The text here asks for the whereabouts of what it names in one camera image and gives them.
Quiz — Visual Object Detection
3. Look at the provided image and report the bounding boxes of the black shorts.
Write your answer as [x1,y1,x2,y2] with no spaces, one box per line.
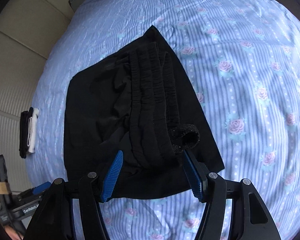
[64,27,224,199]

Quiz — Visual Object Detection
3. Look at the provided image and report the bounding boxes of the person's left hand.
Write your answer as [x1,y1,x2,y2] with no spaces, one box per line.
[4,226,23,240]

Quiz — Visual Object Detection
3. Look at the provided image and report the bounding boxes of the folded black and white clothes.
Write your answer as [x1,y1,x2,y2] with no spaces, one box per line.
[19,107,39,159]

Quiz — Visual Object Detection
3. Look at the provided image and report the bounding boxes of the bed with blue floral sheet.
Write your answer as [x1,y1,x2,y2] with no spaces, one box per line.
[26,0,300,239]

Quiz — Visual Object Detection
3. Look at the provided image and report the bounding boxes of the beige louvred wardrobe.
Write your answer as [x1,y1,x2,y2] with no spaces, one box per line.
[0,0,74,193]

